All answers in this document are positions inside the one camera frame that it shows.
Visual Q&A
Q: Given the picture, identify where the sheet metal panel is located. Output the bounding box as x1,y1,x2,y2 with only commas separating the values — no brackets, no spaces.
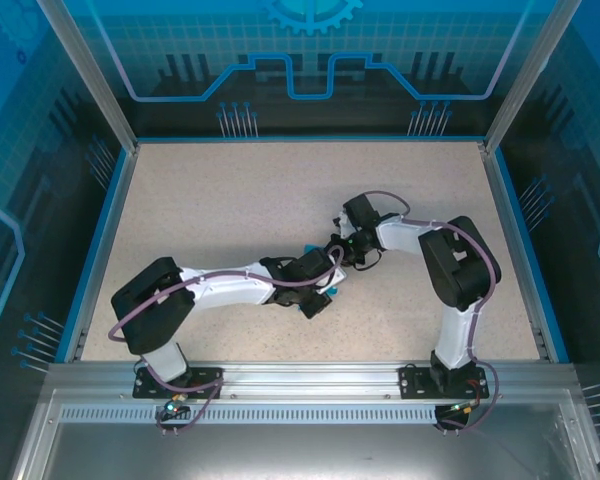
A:
9,389,600,480

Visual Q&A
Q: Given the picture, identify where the aluminium mounting rail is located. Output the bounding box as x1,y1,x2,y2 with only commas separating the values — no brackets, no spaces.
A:
39,362,584,401

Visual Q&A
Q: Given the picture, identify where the aluminium side rail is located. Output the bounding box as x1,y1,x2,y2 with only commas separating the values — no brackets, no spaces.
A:
479,142,555,364
62,142,141,364

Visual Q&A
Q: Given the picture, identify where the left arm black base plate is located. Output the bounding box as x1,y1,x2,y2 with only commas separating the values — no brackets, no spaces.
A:
132,367,225,400

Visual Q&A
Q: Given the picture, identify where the slotted cable duct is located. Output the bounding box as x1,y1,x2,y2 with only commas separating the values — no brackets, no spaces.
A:
59,405,444,426

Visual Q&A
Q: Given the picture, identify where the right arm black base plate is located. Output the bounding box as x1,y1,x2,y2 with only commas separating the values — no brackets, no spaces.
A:
397,364,496,401

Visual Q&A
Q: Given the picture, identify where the cable connector with green light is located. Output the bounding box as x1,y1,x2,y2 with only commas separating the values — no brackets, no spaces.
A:
160,393,190,417

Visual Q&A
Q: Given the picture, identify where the cable connector with red wires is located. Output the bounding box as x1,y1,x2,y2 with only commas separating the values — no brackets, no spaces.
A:
435,398,483,419

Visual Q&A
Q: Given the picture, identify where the aluminium frame post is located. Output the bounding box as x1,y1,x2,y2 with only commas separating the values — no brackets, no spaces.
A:
34,0,141,159
479,0,586,156

